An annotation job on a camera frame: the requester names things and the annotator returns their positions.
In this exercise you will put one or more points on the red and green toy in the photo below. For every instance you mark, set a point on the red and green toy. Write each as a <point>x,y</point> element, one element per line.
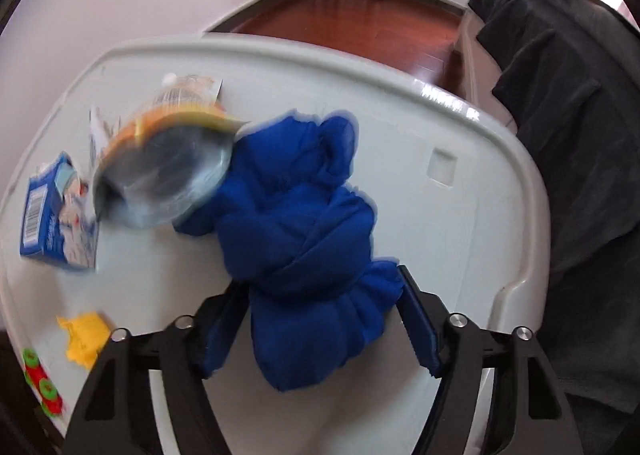
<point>42,382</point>

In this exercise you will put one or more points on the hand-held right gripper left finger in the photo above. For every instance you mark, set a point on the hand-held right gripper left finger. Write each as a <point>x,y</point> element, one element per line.
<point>220,335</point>

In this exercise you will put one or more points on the clear plastic cup yellow label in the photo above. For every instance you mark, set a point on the clear plastic cup yellow label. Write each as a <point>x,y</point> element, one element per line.
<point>170,170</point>

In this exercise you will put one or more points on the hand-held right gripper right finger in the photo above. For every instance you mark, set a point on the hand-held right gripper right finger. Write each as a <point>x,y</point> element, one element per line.
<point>417,320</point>

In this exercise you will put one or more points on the blue cloth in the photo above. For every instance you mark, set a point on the blue cloth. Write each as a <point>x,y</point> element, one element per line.
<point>300,255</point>

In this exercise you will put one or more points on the white table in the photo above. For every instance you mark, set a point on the white table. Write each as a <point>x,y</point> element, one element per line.
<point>450,215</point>

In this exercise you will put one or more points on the blue milk carton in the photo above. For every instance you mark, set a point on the blue milk carton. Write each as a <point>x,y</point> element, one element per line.
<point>57,220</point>

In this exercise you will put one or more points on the dark grey cloth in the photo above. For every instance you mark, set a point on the dark grey cloth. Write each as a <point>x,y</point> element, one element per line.
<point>570,135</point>

